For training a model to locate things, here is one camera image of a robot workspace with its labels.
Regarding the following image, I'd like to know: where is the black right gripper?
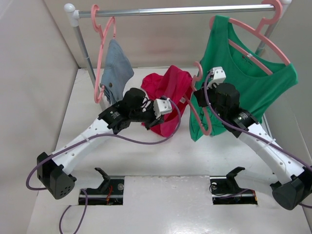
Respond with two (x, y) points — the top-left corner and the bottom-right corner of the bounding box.
(195, 80), (227, 118)

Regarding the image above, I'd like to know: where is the red t shirt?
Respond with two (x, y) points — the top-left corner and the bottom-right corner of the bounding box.
(141, 65), (192, 137)

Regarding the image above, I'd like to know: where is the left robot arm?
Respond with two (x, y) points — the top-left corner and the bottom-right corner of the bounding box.
(37, 88), (172, 200)

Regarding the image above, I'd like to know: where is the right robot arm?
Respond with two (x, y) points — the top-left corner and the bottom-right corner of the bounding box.
(194, 83), (312, 210)

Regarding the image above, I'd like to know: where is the pink hanger with green top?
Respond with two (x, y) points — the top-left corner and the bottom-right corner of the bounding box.
(202, 0), (291, 78)

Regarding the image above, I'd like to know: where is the pink hanger with blue garment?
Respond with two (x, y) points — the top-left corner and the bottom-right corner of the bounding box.
(91, 4), (116, 104)

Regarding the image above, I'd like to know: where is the green tank top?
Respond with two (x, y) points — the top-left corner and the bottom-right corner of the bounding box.
(189, 15), (299, 142)

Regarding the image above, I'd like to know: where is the blue denim garment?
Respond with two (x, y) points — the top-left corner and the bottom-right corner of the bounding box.
(100, 39), (134, 104)

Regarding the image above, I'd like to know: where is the metal clothes rack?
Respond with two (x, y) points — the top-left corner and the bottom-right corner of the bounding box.
(64, 0), (291, 87)

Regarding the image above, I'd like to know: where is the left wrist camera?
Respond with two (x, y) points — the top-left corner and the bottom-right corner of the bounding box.
(153, 98), (173, 118)

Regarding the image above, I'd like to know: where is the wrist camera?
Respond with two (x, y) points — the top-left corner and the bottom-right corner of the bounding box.
(153, 98), (173, 118)
(207, 67), (226, 87)

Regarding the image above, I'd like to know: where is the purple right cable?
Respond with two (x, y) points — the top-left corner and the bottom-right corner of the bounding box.
(204, 71), (312, 209)

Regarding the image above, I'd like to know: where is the purple cable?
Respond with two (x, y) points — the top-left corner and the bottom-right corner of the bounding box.
(204, 71), (312, 209)
(25, 96), (181, 234)

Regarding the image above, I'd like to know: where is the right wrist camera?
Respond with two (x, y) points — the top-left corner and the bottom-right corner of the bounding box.
(207, 67), (226, 87)

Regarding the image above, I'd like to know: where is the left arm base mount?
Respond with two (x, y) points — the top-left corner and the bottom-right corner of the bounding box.
(78, 167), (125, 206)

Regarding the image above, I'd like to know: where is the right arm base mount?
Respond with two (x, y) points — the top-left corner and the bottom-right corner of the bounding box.
(209, 167), (258, 205)

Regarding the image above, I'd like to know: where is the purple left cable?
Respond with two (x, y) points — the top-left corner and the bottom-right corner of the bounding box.
(25, 96), (181, 234)

